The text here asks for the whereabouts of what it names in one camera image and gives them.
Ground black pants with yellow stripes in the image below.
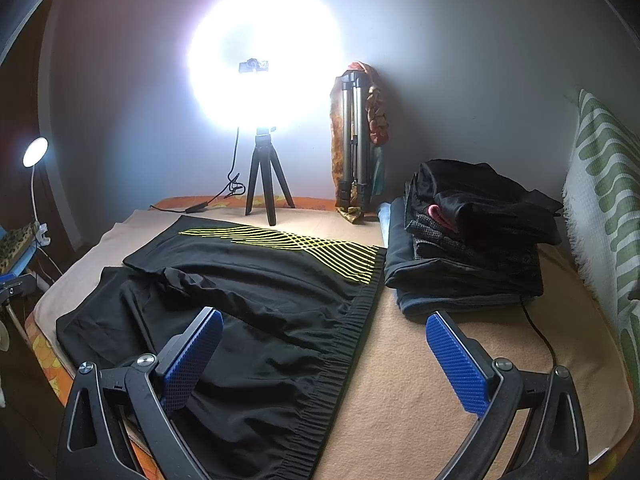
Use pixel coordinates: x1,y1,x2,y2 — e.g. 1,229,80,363
56,217,386,479

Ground green white patterned pillow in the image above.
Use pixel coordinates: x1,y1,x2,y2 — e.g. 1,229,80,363
562,89,639,398

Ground small white clip lamp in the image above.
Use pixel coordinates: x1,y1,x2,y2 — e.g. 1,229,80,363
22,136,51,247

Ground black power cable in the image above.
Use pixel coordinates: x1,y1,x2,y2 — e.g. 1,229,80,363
150,127,248,214

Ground beige blanket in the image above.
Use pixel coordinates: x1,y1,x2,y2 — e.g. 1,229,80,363
26,210,638,479

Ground folded metal tripod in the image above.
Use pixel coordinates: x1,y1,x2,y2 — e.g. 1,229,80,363
337,70,372,210

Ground stack of folded dark clothes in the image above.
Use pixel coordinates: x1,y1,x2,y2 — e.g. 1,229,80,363
384,159,562,322

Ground bright ring light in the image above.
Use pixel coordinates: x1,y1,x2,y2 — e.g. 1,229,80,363
186,0,346,134

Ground small camera on ring light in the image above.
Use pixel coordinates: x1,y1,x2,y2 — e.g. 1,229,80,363
239,58,269,74

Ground leopard print item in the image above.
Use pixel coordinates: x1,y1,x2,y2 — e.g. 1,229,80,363
0,222,36,276

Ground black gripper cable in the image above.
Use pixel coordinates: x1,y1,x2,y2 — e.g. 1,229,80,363
519,296,559,372

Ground small black tripod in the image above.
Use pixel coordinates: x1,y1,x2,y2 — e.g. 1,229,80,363
245,128,295,226

